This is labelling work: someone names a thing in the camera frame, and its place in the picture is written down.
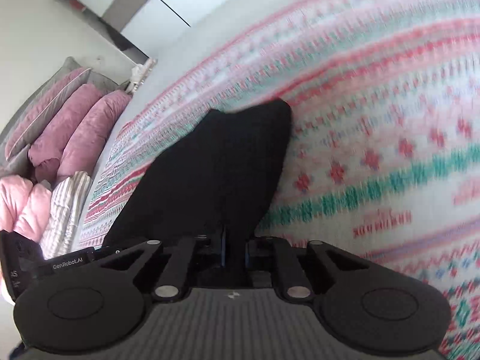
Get black pants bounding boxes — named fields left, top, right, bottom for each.
left=103, top=99, right=292, bottom=247

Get beige striped cloth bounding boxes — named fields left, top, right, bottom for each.
left=40, top=172, right=91, bottom=259

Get light pink quilted blanket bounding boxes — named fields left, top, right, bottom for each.
left=0, top=175, right=51, bottom=243

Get pink pillow near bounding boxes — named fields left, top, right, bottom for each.
left=56, top=90, right=132, bottom=183

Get pink pillow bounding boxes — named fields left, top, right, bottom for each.
left=28, top=84, right=103, bottom=184
left=56, top=90, right=132, bottom=183

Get pink pillow far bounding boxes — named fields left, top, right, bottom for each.
left=28, top=84, right=103, bottom=184

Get patterned pink teal blanket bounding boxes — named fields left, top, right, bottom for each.
left=73, top=0, right=479, bottom=359

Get crumpled beige cloth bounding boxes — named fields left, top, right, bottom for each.
left=124, top=58, right=157, bottom=94

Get grey bed sheet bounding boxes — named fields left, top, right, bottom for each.
left=85, top=0, right=294, bottom=216

